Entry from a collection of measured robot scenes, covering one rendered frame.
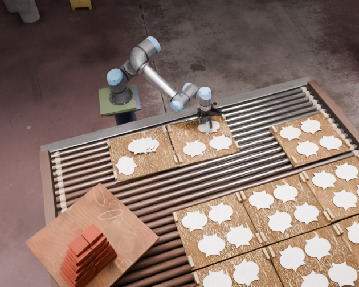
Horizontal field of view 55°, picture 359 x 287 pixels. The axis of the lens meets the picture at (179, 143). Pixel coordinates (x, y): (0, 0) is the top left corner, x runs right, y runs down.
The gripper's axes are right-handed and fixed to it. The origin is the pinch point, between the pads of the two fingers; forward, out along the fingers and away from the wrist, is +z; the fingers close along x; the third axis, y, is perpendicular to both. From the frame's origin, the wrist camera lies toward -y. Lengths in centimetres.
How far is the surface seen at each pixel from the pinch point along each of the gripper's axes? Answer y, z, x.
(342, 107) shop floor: -172, 103, -61
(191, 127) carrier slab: 11.6, 0.2, -3.1
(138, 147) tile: 50, -5, 5
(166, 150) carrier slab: 33.0, -0.7, 10.7
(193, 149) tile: 16.0, -0.9, 16.1
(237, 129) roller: -19.1, 3.7, 6.1
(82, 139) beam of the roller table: 87, -1, -17
